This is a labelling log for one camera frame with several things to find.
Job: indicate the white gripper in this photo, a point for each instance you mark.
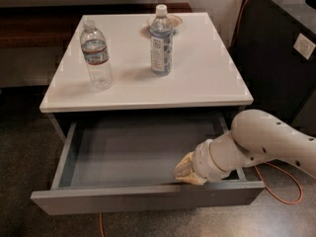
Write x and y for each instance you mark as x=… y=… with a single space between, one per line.
x=203 y=162

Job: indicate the grey top drawer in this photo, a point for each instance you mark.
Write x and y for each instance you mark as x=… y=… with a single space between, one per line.
x=126 y=163

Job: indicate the blue label plastic bottle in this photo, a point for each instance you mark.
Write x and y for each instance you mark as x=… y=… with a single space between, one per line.
x=161 y=42

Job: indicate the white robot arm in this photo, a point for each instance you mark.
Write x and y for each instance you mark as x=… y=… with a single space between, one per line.
x=255 y=137

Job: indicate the white topped grey drawer cabinet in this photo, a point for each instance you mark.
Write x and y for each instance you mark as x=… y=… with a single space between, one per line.
x=203 y=73

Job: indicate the clear red label water bottle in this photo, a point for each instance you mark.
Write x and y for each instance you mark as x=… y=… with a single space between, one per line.
x=95 y=51

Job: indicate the small white bowl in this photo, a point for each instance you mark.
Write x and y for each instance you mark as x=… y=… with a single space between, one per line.
x=175 y=20

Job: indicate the dark counter cabinet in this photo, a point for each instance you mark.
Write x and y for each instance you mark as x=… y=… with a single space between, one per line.
x=281 y=80

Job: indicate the dark wooden bench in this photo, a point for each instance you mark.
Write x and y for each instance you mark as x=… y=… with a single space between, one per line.
x=54 y=25

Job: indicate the white wall outlet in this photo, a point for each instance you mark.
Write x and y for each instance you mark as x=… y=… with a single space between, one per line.
x=304 y=46

